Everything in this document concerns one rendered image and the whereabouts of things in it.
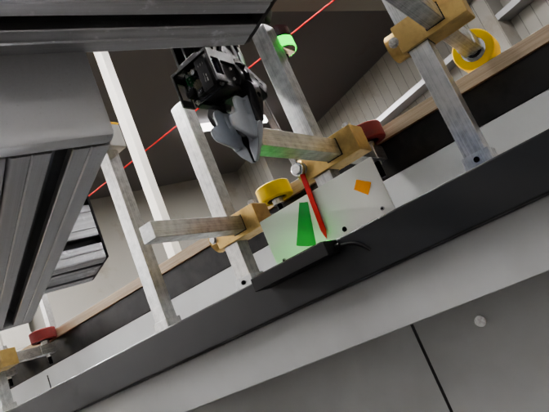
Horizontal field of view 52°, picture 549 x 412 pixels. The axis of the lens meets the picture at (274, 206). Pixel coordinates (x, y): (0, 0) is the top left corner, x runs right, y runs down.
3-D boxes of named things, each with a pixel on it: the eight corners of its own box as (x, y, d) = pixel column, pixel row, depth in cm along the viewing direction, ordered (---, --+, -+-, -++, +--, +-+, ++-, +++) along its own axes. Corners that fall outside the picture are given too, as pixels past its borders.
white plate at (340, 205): (395, 209, 92) (369, 156, 95) (278, 270, 106) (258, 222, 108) (396, 209, 93) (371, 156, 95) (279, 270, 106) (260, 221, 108)
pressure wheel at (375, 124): (392, 167, 107) (368, 114, 110) (359, 185, 111) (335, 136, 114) (408, 167, 114) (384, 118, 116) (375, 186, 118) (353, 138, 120)
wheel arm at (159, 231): (158, 241, 90) (149, 217, 91) (145, 250, 92) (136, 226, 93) (301, 226, 126) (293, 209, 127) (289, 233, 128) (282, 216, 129)
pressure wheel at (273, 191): (310, 218, 123) (289, 172, 125) (276, 230, 120) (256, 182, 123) (301, 229, 130) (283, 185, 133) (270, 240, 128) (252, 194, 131)
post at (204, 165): (263, 309, 109) (180, 98, 120) (251, 315, 111) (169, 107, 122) (274, 306, 112) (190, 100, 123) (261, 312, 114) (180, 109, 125)
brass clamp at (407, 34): (466, 8, 85) (451, -19, 86) (390, 60, 92) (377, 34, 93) (477, 19, 90) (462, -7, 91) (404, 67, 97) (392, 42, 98)
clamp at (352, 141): (360, 149, 96) (348, 123, 97) (300, 185, 103) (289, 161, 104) (374, 150, 100) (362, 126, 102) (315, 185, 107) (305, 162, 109)
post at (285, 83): (365, 248, 97) (261, 20, 108) (349, 257, 98) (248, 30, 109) (373, 247, 99) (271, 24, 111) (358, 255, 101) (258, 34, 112)
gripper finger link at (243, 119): (234, 159, 74) (210, 100, 76) (260, 162, 79) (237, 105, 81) (251, 147, 72) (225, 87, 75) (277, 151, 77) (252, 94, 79)
